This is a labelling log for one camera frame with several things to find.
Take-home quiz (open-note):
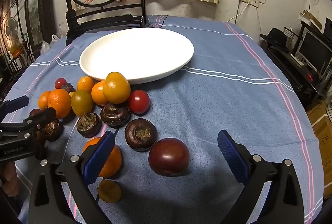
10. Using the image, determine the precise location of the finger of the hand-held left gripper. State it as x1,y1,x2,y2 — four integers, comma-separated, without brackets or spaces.
0,95,29,121
23,107,57,133

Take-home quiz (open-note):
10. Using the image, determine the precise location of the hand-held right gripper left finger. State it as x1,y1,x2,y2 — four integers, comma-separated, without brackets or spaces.
27,131,116,224

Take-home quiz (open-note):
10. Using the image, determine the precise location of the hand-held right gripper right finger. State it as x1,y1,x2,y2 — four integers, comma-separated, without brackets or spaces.
217,130,305,224

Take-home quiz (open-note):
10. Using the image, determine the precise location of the dark red plum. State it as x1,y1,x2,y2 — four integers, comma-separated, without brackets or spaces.
148,137,190,177
28,109,43,121

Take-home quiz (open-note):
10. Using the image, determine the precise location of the small orange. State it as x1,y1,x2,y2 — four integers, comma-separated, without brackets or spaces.
91,81,109,106
82,137,122,178
77,76,95,93
38,91,52,111

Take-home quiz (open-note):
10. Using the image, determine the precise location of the large orange mandarin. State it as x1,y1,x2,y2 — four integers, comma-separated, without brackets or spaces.
47,89,72,119

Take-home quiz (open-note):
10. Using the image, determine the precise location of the white oval plate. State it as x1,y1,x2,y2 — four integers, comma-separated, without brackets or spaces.
79,27,195,85

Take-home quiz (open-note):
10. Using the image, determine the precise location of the person's left hand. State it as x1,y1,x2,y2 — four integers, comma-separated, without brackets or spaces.
0,162,21,197

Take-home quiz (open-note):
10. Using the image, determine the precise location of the yellow-green round fruit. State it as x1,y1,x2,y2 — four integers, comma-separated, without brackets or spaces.
71,89,94,117

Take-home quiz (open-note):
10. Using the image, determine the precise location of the blue striped tablecloth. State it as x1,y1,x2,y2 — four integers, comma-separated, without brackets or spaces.
0,14,325,224

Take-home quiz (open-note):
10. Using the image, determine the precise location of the clear plastic bag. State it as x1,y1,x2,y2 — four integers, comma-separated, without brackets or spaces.
39,34,61,56

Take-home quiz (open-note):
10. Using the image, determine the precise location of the large yellow-orange tomato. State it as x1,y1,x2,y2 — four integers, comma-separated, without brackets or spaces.
103,72,131,104

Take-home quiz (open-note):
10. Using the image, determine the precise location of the white standing fan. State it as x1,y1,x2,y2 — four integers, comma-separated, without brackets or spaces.
5,16,20,41

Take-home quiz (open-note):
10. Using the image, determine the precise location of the large cardboard box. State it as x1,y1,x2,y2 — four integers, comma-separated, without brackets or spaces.
307,107,332,198

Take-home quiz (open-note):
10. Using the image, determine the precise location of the black hat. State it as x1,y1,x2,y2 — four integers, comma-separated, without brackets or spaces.
259,27,291,45

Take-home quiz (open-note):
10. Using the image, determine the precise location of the black computer monitor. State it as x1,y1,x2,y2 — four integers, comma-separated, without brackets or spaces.
296,29,332,71

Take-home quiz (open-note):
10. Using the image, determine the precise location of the white cloth heap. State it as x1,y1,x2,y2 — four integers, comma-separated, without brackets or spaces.
146,2,216,21

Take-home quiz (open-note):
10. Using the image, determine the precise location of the white power strip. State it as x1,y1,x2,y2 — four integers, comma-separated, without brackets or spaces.
237,0,260,8

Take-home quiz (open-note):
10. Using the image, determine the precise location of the small cardboard box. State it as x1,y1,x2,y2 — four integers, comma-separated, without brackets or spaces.
299,10,323,30

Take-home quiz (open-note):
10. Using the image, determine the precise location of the white power cable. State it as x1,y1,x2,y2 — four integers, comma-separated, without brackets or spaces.
228,2,250,25

